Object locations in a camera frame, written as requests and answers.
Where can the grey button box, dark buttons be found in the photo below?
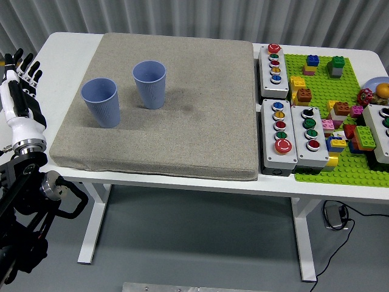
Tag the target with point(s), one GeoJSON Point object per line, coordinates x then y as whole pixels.
{"type": "Point", "coordinates": [375, 134]}

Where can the light pink toy brick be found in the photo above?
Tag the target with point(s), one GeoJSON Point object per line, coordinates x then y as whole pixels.
{"type": "Point", "coordinates": [327, 124]}

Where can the white table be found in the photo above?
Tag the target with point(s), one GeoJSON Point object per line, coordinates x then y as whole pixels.
{"type": "Point", "coordinates": [70, 54]}

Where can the grey pleated curtain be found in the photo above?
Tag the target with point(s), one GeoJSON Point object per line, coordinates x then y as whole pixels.
{"type": "Point", "coordinates": [194, 15]}

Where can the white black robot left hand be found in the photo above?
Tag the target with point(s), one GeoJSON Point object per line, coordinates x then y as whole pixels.
{"type": "Point", "coordinates": [25, 129]}

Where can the small yellow toy brick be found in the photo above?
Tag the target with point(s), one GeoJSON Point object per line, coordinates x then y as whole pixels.
{"type": "Point", "coordinates": [330, 106]}

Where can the yellow round toy brick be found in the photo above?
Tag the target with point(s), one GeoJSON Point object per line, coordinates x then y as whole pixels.
{"type": "Point", "coordinates": [332, 161]}

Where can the light blue plate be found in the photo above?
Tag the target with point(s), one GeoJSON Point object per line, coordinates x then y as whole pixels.
{"type": "Point", "coordinates": [372, 83]}

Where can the green grey brick stack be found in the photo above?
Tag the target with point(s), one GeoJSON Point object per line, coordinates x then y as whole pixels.
{"type": "Point", "coordinates": [335, 71]}

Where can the green studded baseplate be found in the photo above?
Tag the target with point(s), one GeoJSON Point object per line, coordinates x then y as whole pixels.
{"type": "Point", "coordinates": [322, 85]}

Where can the grey power adapter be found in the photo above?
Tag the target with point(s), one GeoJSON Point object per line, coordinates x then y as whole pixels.
{"type": "Point", "coordinates": [332, 216]}

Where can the green toy brick on orange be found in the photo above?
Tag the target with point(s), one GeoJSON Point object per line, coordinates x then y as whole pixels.
{"type": "Point", "coordinates": [364, 137]}

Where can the blue yellow pink brick stack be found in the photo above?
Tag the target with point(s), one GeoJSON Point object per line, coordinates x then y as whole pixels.
{"type": "Point", "coordinates": [312, 61]}

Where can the white toy brick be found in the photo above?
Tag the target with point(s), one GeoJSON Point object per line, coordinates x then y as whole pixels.
{"type": "Point", "coordinates": [337, 117]}

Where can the brown toy brick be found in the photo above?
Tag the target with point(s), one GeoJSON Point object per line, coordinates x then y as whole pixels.
{"type": "Point", "coordinates": [304, 95]}

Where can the grey-brown cushion mat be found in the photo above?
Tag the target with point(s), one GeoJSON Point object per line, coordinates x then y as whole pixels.
{"type": "Point", "coordinates": [197, 121]}

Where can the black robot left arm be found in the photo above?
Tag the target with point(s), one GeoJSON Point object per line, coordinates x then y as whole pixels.
{"type": "Point", "coordinates": [18, 182]}

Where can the red toy valve wheel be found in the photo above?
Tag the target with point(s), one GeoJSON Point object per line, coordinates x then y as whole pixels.
{"type": "Point", "coordinates": [364, 96]}

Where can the five-button box, black base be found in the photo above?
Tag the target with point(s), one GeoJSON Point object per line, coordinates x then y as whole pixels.
{"type": "Point", "coordinates": [270, 152]}

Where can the blue ribbed plastic cup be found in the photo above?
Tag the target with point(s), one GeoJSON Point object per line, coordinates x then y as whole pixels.
{"type": "Point", "coordinates": [150, 94]}
{"type": "Point", "coordinates": [103, 112]}

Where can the red toy brick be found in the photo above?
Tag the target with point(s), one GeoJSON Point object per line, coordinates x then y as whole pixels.
{"type": "Point", "coordinates": [349, 131]}

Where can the orange toy fruit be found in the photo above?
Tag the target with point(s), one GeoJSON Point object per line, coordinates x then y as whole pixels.
{"type": "Point", "coordinates": [383, 90]}

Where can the orange-brown toy brick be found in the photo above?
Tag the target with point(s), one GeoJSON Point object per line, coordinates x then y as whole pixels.
{"type": "Point", "coordinates": [341, 109]}

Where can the tall yellow brick stack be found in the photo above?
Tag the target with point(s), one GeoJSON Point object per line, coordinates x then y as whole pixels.
{"type": "Point", "coordinates": [297, 82]}

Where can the four-button box, black selector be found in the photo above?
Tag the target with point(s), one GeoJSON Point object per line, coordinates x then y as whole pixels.
{"type": "Point", "coordinates": [304, 152]}

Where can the five-button box, shallow base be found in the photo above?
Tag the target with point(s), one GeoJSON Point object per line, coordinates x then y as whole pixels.
{"type": "Point", "coordinates": [267, 88]}

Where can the magenta toy brick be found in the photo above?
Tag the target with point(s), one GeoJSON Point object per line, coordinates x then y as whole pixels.
{"type": "Point", "coordinates": [356, 112]}

